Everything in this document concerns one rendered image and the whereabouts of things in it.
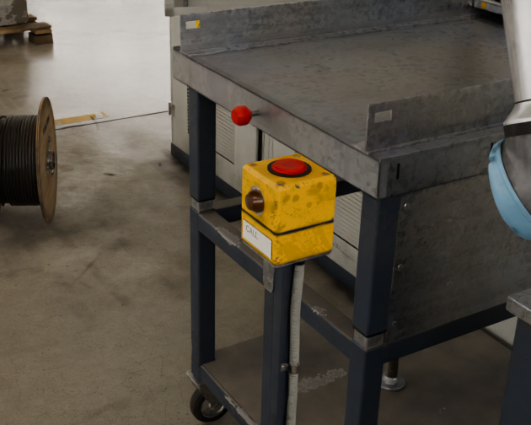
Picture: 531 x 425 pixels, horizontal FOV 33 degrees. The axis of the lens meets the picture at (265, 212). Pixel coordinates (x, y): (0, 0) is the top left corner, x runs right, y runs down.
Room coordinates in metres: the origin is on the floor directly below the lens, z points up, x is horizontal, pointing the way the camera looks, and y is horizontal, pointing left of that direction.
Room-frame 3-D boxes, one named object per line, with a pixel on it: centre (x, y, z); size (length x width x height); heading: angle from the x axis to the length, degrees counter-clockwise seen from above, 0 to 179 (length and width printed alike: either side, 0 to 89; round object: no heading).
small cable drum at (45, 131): (2.61, 0.78, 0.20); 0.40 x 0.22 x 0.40; 6
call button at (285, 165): (0.93, -0.03, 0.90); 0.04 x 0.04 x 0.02
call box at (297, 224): (0.93, -0.02, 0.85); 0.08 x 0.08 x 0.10; 32
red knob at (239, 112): (1.34, 0.03, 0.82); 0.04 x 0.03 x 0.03; 122
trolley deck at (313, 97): (1.53, -0.27, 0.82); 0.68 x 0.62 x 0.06; 122
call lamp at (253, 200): (0.90, 0.01, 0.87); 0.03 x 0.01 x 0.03; 32
